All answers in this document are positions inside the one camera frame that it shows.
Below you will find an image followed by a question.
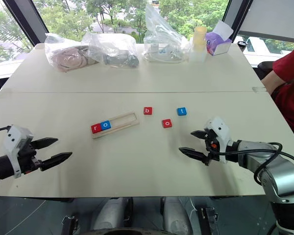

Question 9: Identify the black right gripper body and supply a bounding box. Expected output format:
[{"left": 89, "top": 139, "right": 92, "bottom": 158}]
[{"left": 203, "top": 129, "right": 222, "bottom": 167}]

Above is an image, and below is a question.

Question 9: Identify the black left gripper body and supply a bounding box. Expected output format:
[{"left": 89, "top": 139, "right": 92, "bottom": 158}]
[{"left": 17, "top": 141, "right": 44, "bottom": 175}]

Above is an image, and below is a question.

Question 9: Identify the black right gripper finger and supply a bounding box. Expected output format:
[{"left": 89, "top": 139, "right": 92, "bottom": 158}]
[
  {"left": 190, "top": 130, "right": 209, "bottom": 141},
  {"left": 178, "top": 147, "right": 208, "bottom": 163}
]

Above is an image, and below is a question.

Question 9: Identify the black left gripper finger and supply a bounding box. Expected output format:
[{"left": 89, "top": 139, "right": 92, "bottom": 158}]
[
  {"left": 40, "top": 151, "right": 73, "bottom": 172},
  {"left": 30, "top": 138, "right": 59, "bottom": 150}
]

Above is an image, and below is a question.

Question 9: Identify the red tile letter r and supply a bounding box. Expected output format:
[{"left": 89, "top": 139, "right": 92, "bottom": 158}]
[{"left": 91, "top": 123, "right": 103, "bottom": 135}]

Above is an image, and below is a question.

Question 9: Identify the blue tile letter o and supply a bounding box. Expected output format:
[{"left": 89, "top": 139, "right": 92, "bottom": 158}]
[{"left": 99, "top": 120, "right": 112, "bottom": 131}]

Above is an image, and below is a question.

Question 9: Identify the grey rounded robot leg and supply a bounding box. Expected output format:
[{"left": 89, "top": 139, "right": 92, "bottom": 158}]
[
  {"left": 162, "top": 196, "right": 192, "bottom": 235},
  {"left": 90, "top": 197, "right": 128, "bottom": 231}
]

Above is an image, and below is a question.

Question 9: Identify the wooden letter tray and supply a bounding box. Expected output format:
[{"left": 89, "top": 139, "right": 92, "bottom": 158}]
[{"left": 91, "top": 111, "right": 141, "bottom": 141}]

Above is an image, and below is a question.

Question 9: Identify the clear plastic container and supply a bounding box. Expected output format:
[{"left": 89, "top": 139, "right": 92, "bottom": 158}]
[{"left": 188, "top": 36, "right": 208, "bottom": 64}]

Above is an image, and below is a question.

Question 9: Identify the plastic bag with pink items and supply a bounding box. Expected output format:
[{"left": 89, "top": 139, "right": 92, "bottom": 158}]
[{"left": 44, "top": 32, "right": 101, "bottom": 73}]

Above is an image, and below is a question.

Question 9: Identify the purple tissue box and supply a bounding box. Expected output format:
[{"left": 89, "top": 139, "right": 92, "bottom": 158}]
[{"left": 205, "top": 20, "right": 234, "bottom": 57}]

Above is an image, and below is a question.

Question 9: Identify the black chair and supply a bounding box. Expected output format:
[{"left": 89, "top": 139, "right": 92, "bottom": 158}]
[{"left": 256, "top": 61, "right": 275, "bottom": 80}]

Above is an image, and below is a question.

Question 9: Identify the yellow plastic cup stack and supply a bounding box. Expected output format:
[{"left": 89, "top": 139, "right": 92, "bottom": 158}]
[{"left": 193, "top": 26, "right": 208, "bottom": 53}]

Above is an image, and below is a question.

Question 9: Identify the person in red shirt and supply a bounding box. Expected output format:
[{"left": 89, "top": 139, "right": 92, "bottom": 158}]
[{"left": 261, "top": 40, "right": 294, "bottom": 135}]

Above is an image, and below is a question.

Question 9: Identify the tall clear plastic bag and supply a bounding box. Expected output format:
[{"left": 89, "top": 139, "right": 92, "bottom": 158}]
[{"left": 143, "top": 3, "right": 191, "bottom": 64}]

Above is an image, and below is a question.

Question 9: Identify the plastic bag with grey item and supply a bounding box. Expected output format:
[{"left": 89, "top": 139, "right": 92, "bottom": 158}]
[{"left": 81, "top": 31, "right": 140, "bottom": 69}]

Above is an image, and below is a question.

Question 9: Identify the black window pillar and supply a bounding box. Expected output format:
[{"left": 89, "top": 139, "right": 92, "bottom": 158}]
[
  {"left": 2, "top": 0, "right": 50, "bottom": 47},
  {"left": 221, "top": 0, "right": 246, "bottom": 44}
]

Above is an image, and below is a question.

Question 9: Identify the grey roller blind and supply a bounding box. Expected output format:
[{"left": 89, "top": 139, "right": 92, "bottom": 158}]
[{"left": 237, "top": 0, "right": 294, "bottom": 41}]

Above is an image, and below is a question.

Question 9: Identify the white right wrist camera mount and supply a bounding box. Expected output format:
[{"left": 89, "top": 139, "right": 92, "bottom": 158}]
[{"left": 203, "top": 117, "right": 234, "bottom": 165}]

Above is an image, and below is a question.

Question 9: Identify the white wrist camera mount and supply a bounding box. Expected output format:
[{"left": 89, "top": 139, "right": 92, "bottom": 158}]
[
  {"left": 3, "top": 125, "right": 35, "bottom": 179},
  {"left": 203, "top": 117, "right": 234, "bottom": 165}
]

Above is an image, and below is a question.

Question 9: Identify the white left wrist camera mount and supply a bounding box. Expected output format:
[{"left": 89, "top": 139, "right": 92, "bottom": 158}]
[{"left": 3, "top": 125, "right": 35, "bottom": 179}]

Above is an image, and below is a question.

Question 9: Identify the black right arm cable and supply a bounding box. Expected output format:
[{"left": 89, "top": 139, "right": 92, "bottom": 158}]
[{"left": 217, "top": 142, "right": 294, "bottom": 186}]

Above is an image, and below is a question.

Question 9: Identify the black bracket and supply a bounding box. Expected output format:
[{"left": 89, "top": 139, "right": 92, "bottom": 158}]
[
  {"left": 62, "top": 215, "right": 79, "bottom": 235},
  {"left": 197, "top": 206, "right": 219, "bottom": 235}
]

